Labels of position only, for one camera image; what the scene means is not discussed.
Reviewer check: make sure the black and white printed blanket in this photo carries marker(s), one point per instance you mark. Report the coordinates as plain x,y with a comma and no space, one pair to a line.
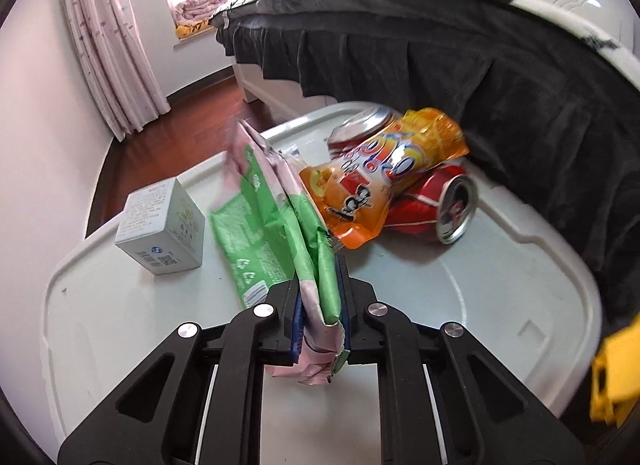
565,10

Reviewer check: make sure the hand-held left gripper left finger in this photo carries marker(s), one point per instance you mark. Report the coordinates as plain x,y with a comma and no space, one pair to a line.
296,325

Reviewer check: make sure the crushed red can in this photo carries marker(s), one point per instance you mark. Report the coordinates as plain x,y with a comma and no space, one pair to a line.
450,210

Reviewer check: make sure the yellow printed plush cushion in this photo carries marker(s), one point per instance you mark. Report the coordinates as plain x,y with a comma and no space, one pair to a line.
192,30

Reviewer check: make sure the green and pink snack bag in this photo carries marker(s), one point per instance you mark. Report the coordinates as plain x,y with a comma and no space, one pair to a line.
270,225

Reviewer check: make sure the orange snack bag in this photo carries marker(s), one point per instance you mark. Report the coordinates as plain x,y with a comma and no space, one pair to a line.
380,170

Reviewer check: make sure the yellow plastic object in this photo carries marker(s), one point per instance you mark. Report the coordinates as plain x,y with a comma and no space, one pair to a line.
617,375

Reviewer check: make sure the white bed frame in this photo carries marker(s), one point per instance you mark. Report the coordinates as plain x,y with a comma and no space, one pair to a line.
270,90

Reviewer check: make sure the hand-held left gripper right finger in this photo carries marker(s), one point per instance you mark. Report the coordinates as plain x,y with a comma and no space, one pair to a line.
344,295

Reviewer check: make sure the pink patterned curtain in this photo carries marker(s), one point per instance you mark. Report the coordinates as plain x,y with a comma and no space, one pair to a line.
115,45

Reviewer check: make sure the small grey cardboard box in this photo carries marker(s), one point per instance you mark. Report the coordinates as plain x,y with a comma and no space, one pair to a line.
160,225

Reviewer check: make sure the folded pink quilt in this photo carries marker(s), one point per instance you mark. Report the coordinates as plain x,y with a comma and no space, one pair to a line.
200,7

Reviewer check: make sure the red can with silver top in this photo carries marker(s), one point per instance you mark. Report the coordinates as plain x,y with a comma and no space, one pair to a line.
360,125

